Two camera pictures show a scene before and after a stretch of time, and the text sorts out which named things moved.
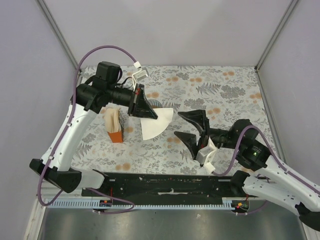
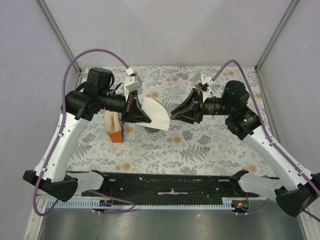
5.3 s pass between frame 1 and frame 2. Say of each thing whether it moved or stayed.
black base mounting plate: stayed
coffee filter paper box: stayed
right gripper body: moved
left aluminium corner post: stayed
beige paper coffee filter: moved
